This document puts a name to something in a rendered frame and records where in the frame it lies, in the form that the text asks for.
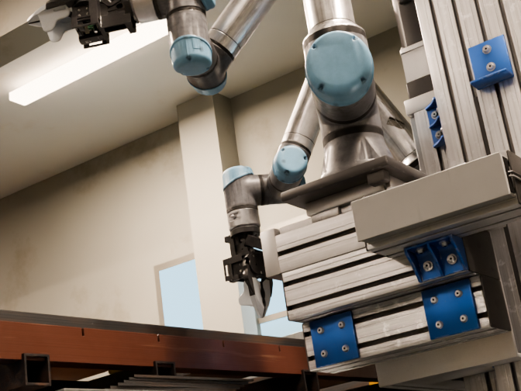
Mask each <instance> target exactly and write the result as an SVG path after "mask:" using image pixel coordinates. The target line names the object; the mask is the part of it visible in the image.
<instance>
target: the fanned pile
mask: <svg viewBox="0 0 521 391"><path fill-rule="evenodd" d="M253 381H254V380H253V379H231V378H212V377H192V376H172V375H134V377H129V380H124V382H118V385H117V386H110V388H111V389H127V390H157V391H236V389H240V387H244V385H248V384H249V383H248V382H253ZM105 389H106V388H105Z"/></svg>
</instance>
